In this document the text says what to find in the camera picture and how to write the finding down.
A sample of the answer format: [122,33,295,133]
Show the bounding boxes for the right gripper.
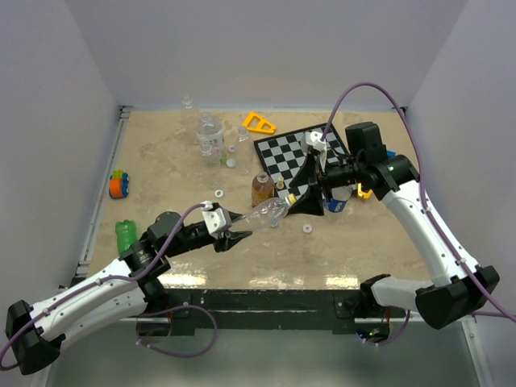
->
[289,151,365,215]

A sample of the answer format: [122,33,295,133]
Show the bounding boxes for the clear bottle yellow cap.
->
[230,194,297,231]

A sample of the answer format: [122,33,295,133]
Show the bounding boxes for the brown tea bottle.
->
[251,172,275,207]

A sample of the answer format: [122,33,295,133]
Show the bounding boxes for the blue label clear bottle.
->
[324,186,352,213]

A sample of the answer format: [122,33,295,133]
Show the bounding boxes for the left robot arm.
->
[1,208,251,375]

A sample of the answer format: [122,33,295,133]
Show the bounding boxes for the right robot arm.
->
[289,122,500,329]

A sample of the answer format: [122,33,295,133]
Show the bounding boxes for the small clear bottle front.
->
[200,143,221,189]

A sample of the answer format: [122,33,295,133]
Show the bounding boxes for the clear bottle near board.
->
[235,126,254,175]

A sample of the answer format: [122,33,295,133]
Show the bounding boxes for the labelled clear water bottle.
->
[197,112,226,164]

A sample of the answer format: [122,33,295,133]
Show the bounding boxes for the green plastic bottle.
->
[114,219,138,255]

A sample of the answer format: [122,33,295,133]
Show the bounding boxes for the clear bottle back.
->
[181,94,200,144]

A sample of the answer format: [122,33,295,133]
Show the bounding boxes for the cream chess piece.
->
[276,176,285,190]

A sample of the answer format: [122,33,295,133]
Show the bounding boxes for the black white chessboard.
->
[254,123,348,199]

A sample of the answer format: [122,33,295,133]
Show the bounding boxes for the yellow triangular toy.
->
[242,111,277,135]

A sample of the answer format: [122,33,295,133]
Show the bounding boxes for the coloured toy blocks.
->
[355,150,397,201]

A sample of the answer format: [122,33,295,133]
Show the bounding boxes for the orange blue toy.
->
[109,170,130,199]

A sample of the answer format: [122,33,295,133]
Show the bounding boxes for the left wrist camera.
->
[202,201,232,238]

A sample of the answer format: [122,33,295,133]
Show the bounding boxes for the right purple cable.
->
[320,82,516,323]

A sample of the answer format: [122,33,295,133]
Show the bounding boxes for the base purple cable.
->
[135,305,218,357]

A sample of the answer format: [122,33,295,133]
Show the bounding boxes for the black base frame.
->
[119,288,404,338]

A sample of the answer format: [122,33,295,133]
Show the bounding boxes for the aluminium rail frame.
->
[57,105,134,293]

